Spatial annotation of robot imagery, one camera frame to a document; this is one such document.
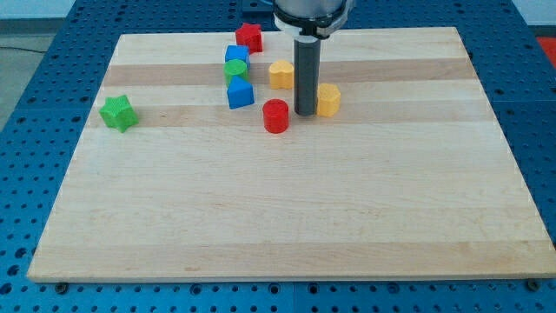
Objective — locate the blue cube block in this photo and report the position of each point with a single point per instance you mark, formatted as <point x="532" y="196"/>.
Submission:
<point x="239" y="52"/>

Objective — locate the wooden board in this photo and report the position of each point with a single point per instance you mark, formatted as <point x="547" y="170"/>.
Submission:
<point x="412" y="179"/>

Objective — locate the yellow hexagon block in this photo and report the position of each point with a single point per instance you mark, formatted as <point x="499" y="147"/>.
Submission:
<point x="328" y="99"/>

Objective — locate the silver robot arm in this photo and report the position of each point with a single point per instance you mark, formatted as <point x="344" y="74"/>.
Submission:
<point x="309" y="22"/>

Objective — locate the blue triangle block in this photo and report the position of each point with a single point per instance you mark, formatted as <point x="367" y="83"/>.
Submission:
<point x="240" y="93"/>

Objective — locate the red cylinder block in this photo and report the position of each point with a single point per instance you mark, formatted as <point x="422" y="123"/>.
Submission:
<point x="275" y="116"/>

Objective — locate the green cylinder block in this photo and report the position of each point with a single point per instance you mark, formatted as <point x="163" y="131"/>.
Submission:
<point x="235" y="68"/>

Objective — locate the red star block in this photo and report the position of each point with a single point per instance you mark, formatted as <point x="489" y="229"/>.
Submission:
<point x="249" y="34"/>

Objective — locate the green star block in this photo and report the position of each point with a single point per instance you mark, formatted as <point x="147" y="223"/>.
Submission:
<point x="117" y="113"/>

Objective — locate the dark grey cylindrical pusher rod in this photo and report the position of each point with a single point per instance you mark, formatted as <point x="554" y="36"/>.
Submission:
<point x="307" y="64"/>

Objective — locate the yellow heart block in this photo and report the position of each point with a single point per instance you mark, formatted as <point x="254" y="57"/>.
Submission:
<point x="281" y="75"/>

